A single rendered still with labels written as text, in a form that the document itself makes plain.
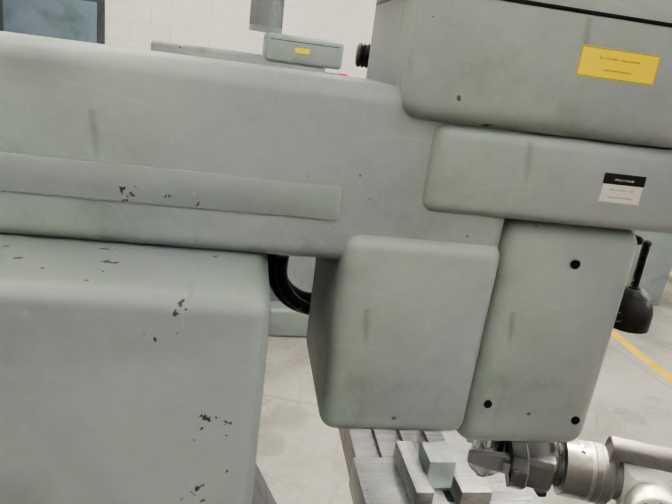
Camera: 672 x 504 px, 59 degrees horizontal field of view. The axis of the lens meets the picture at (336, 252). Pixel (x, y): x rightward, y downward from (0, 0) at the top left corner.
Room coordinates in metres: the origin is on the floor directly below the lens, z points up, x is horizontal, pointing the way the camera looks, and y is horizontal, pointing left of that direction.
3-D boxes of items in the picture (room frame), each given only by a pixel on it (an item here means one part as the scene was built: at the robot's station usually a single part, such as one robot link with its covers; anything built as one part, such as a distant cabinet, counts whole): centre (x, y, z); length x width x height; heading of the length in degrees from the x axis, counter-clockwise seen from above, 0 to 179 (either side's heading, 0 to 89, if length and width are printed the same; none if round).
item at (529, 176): (0.79, -0.23, 1.68); 0.34 x 0.24 x 0.10; 100
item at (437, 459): (0.96, -0.24, 1.07); 0.06 x 0.05 x 0.06; 11
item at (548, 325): (0.79, -0.27, 1.47); 0.21 x 0.19 x 0.32; 10
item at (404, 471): (0.97, -0.27, 1.01); 0.35 x 0.15 x 0.11; 101
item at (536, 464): (0.78, -0.36, 1.23); 0.13 x 0.12 x 0.10; 171
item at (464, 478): (0.97, -0.30, 1.05); 0.15 x 0.06 x 0.04; 11
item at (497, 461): (0.76, -0.27, 1.24); 0.06 x 0.02 x 0.03; 81
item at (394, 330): (0.76, -0.08, 1.47); 0.24 x 0.19 x 0.26; 10
